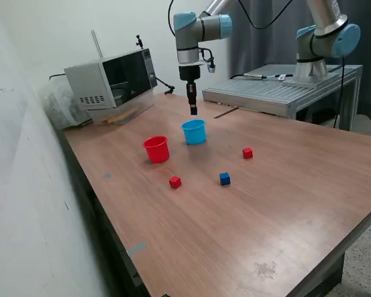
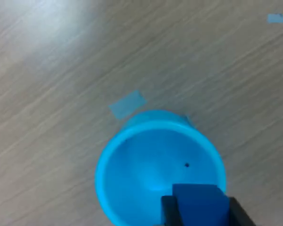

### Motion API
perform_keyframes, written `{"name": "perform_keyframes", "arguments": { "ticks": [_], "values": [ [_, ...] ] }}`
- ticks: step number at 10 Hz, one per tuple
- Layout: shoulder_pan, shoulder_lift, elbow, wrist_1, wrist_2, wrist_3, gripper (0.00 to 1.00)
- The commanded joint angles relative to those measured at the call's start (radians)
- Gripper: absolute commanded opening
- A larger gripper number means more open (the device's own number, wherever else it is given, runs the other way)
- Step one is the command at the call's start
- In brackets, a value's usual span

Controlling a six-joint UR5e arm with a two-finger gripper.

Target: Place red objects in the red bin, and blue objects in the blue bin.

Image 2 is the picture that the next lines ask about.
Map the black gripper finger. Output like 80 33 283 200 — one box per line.
228 197 257 226
161 195 183 226

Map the blue cube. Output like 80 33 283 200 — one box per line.
172 183 230 226

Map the blue plastic cup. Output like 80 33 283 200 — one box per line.
94 109 226 226

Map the small tape mark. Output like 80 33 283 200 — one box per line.
266 13 283 24
108 89 148 120

